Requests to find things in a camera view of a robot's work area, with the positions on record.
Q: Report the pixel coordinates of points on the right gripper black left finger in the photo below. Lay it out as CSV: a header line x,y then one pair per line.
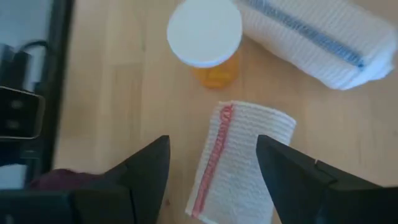
x,y
133,186

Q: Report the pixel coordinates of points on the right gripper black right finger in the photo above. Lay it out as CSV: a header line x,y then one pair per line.
x,y
304,193

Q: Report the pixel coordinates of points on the bandage roll red stitching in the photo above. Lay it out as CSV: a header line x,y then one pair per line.
x,y
242,155

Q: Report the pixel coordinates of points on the bandage roll blue stitching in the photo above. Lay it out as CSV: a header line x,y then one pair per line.
x,y
317,40

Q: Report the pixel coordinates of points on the orange pill bottle white cap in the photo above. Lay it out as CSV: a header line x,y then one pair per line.
x,y
203,31

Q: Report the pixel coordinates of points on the maroon cloth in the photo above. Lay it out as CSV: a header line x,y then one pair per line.
x,y
62,180

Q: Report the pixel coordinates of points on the black box silver rim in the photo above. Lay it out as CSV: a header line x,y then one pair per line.
x,y
18,113

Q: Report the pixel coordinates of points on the black table edge rail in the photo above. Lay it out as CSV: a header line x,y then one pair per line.
x,y
57,77

